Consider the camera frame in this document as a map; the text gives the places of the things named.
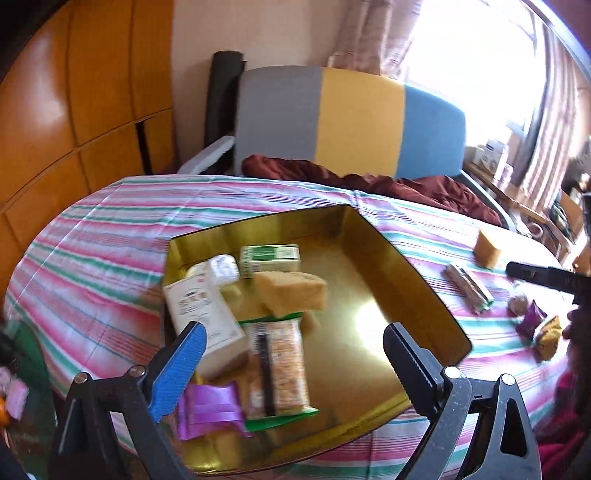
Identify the window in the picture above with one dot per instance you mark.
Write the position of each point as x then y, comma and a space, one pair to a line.
475, 69

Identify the pink striped curtain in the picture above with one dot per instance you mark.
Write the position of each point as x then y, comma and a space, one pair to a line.
551, 129

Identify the white medicine box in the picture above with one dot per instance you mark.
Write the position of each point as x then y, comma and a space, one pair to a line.
198, 314

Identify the pink floral curtain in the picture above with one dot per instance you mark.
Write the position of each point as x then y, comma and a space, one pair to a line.
369, 37

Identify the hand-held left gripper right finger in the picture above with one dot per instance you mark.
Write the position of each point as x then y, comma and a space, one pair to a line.
406, 360

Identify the white cardboard box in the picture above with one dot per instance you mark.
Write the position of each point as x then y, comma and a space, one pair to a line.
491, 157

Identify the pink object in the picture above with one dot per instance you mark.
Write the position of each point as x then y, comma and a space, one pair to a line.
17, 397

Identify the wooden shelf unit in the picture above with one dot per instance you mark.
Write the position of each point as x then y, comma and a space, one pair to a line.
568, 221

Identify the white bed rail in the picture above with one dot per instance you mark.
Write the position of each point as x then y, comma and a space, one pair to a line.
207, 156

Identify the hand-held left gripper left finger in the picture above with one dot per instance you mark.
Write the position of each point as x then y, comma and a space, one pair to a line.
178, 374

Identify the grey bed rail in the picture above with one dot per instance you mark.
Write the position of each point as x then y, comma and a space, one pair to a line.
494, 198

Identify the green white box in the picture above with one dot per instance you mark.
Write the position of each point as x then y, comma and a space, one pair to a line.
270, 259

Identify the purple snack packet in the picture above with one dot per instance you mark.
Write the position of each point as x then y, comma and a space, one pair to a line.
531, 321
207, 406

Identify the green-edged snack bar packet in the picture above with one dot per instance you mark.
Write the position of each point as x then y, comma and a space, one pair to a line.
281, 364

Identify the silver snack bar packet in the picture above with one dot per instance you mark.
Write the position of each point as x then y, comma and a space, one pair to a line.
467, 287

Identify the wooden desk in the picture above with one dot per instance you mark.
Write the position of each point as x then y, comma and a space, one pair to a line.
521, 203

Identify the black rolled mat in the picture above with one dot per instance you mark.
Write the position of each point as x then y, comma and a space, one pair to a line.
224, 97

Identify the pink jar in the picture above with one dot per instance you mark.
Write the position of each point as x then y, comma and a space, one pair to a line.
504, 173

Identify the pink red quilt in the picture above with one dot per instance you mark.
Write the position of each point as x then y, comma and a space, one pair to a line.
563, 415

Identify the gold tin box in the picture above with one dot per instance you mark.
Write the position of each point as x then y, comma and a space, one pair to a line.
369, 300

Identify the yellow sponge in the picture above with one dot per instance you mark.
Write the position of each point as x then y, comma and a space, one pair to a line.
489, 249
291, 290

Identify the wooden wardrobe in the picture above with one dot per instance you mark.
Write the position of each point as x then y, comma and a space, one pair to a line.
69, 92

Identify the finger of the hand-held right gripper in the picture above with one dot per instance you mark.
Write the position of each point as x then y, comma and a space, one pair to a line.
545, 277

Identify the dark red blanket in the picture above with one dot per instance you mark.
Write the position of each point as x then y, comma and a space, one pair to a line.
438, 194

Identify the green glass table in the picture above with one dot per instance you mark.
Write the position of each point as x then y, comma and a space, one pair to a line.
32, 438

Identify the white item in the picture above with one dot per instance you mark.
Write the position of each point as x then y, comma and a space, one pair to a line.
221, 270

